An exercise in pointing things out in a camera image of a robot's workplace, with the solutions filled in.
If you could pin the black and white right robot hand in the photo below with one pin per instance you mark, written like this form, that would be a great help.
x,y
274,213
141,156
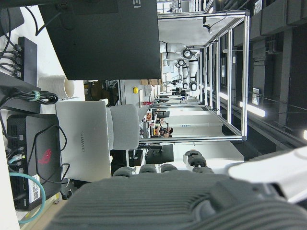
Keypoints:
x,y
153,201

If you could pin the white paper cup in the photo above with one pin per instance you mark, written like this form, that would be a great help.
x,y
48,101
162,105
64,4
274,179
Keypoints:
x,y
57,86

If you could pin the small black monitor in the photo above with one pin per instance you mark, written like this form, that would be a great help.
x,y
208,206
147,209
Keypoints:
x,y
160,153

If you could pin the person with face mask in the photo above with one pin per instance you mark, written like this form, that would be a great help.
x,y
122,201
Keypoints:
x,y
165,133

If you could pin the silver Huawei laptop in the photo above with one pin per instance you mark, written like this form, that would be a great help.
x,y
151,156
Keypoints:
x,y
84,140

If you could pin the yellow emergency stop button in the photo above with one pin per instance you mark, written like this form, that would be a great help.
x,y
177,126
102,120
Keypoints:
x,y
135,90

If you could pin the black ROG mini computer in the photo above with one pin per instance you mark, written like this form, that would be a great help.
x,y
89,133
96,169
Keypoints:
x,y
36,158

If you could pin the white humanoid robot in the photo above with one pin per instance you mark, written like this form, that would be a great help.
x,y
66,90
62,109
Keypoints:
x,y
182,64

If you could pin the large black computer monitor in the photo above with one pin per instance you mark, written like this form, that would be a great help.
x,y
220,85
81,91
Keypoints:
x,y
105,38

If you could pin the black power adapter brick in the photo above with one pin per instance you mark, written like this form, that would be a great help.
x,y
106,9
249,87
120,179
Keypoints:
x,y
16,95

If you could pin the black USB hub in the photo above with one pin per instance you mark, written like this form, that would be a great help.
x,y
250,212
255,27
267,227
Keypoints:
x,y
28,58

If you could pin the aluminium frame cage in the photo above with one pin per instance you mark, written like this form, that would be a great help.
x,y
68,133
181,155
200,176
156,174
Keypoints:
x,y
230,76

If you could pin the black camera on frame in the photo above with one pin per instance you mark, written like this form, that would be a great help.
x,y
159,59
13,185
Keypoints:
x,y
207,26

